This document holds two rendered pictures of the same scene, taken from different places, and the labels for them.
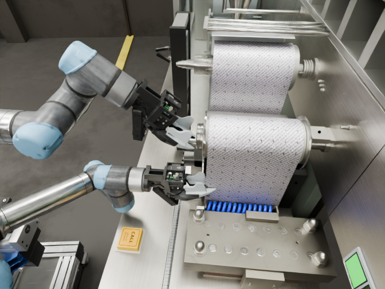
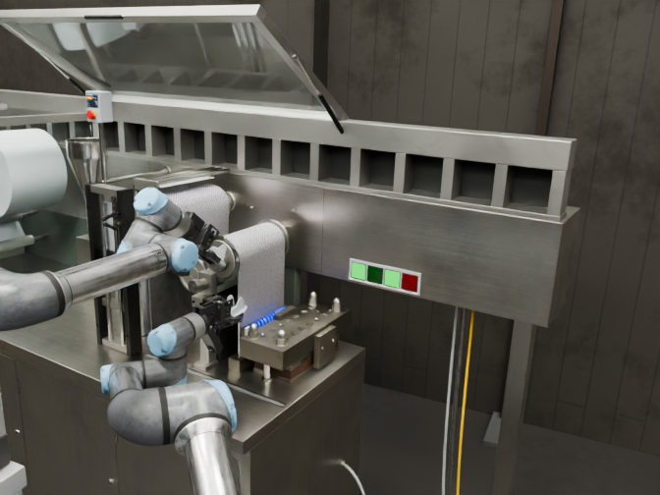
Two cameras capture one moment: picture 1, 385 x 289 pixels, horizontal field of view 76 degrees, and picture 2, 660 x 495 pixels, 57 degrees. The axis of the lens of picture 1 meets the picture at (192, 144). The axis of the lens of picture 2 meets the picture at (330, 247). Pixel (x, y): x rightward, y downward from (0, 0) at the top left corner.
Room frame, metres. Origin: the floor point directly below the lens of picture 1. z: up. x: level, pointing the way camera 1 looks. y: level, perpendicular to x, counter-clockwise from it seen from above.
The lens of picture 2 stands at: (-0.56, 1.40, 1.82)
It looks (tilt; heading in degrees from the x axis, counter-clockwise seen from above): 17 degrees down; 296
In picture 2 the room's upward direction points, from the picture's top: 2 degrees clockwise
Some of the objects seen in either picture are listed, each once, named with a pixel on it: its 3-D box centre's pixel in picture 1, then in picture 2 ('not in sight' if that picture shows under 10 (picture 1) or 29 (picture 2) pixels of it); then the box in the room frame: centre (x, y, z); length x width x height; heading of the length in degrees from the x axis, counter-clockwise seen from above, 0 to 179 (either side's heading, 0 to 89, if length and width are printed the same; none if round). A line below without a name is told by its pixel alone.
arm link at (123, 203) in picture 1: (118, 192); (166, 371); (0.47, 0.25, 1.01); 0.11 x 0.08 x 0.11; 48
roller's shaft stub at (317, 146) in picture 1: (313, 143); not in sight; (0.47, -0.33, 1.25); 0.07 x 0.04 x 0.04; 85
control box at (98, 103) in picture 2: not in sight; (97, 106); (1.04, -0.11, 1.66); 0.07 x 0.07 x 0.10; 85
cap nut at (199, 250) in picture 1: (199, 246); (281, 337); (0.28, -0.02, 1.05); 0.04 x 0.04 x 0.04
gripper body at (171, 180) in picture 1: (165, 179); (211, 315); (0.45, 0.08, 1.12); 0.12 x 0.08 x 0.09; 85
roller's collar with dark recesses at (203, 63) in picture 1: (203, 65); not in sight; (0.75, -0.04, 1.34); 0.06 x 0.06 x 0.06; 85
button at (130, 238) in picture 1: (130, 238); not in sight; (0.36, 0.21, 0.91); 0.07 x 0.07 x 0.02; 85
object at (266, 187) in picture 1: (244, 186); (261, 293); (0.43, -0.16, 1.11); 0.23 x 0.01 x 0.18; 85
